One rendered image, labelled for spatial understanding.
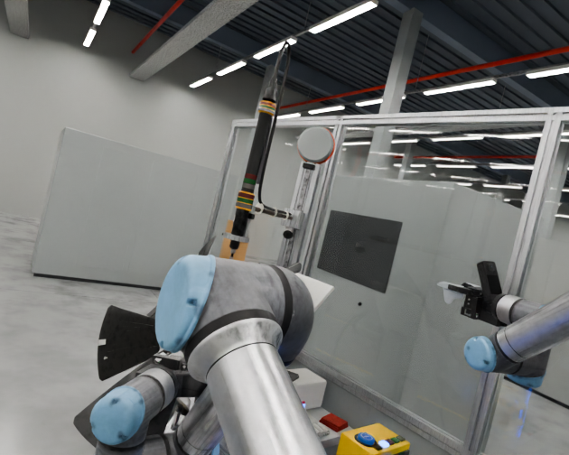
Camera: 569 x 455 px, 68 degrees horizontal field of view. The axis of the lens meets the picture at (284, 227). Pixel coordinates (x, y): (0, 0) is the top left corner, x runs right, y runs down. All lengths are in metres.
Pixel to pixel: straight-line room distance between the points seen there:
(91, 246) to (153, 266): 0.94
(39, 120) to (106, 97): 1.83
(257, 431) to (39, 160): 12.74
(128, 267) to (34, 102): 7.38
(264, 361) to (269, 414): 0.06
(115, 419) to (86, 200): 5.79
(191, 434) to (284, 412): 0.39
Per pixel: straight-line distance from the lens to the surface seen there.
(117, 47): 13.60
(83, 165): 6.43
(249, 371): 0.45
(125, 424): 0.74
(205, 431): 0.79
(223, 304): 0.48
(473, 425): 1.50
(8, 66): 13.25
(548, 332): 0.99
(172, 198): 6.66
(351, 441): 1.13
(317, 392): 1.73
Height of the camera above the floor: 1.54
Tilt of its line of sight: 1 degrees down
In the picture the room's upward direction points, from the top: 14 degrees clockwise
